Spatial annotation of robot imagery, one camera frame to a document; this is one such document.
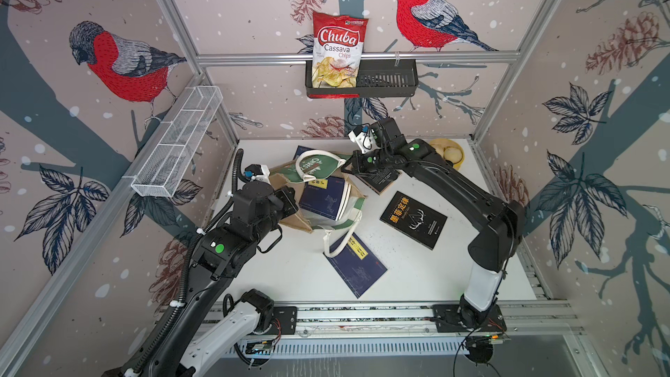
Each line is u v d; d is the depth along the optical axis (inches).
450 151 42.7
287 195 22.6
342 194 30.8
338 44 32.9
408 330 28.6
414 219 36.5
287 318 28.8
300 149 46.5
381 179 40.8
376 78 42.1
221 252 17.0
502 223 17.7
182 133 32.0
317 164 31.4
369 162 26.8
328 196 32.2
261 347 27.6
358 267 32.8
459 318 28.4
